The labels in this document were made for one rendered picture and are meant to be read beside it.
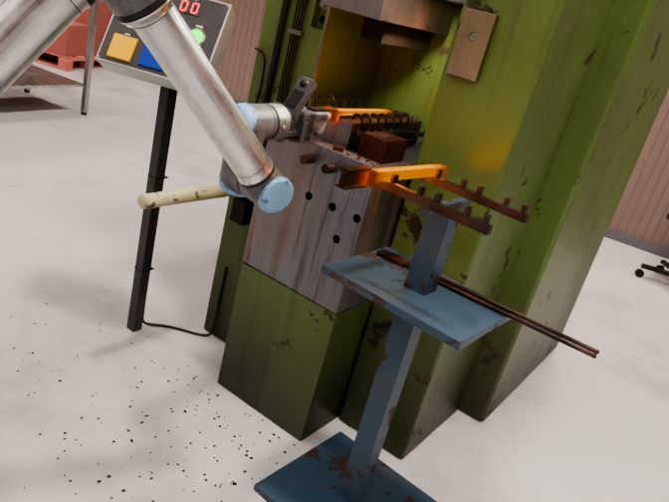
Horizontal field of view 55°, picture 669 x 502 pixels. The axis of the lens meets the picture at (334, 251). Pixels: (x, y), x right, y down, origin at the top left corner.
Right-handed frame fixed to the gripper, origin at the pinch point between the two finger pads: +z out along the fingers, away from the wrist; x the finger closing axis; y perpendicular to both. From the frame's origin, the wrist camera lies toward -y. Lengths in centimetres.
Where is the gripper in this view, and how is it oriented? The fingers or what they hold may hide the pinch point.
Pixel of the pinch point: (326, 112)
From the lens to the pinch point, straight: 182.5
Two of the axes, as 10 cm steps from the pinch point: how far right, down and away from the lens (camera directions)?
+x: 7.9, 4.0, -4.7
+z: 5.7, -1.9, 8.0
